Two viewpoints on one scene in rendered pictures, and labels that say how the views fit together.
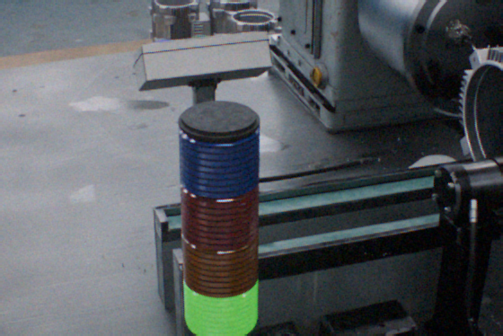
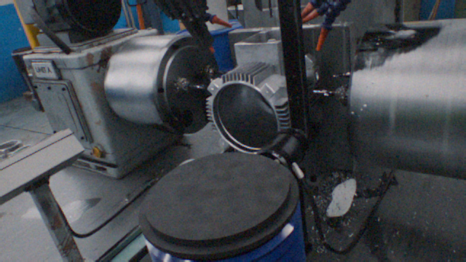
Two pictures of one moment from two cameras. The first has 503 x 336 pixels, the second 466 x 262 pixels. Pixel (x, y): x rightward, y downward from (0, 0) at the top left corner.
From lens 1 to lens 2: 0.58 m
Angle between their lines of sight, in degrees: 30
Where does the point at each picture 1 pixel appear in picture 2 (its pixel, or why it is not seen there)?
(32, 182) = not seen: outside the picture
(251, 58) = (67, 151)
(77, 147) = not seen: outside the picture
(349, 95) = (121, 153)
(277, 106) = (79, 180)
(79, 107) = not seen: outside the picture
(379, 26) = (130, 102)
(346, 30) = (105, 117)
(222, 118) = (228, 188)
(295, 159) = (110, 203)
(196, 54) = (22, 165)
